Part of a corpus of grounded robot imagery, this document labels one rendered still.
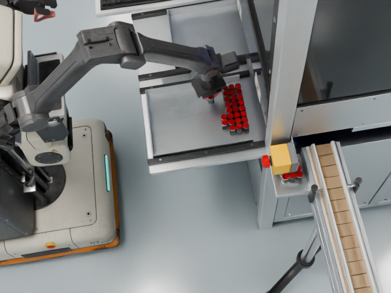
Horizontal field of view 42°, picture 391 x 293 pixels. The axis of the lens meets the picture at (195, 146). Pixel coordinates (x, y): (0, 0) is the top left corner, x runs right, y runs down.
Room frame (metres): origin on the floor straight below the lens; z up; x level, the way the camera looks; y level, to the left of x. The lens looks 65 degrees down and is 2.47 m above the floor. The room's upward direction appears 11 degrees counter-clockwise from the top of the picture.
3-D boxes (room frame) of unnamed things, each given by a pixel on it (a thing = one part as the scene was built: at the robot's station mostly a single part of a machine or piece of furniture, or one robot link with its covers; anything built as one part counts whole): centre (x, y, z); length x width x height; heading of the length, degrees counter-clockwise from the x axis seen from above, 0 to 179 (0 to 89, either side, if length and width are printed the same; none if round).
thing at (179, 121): (0.85, -0.03, 0.90); 0.34 x 0.26 x 0.04; 88
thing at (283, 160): (0.60, -0.26, 0.99); 0.08 x 0.07 x 0.07; 88
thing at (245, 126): (0.85, -0.18, 0.90); 0.18 x 0.02 x 0.05; 178
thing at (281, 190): (0.58, -0.30, 0.87); 0.14 x 0.13 x 0.02; 88
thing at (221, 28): (1.19, -0.16, 0.90); 0.34 x 0.26 x 0.04; 88
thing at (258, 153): (1.02, -0.08, 0.87); 0.70 x 0.48 x 0.02; 178
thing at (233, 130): (0.85, -0.14, 0.90); 0.18 x 0.02 x 0.05; 178
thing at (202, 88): (0.90, -0.08, 1.03); 0.10 x 0.07 x 0.07; 103
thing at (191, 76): (1.02, 0.00, 0.91); 0.14 x 0.03 x 0.06; 89
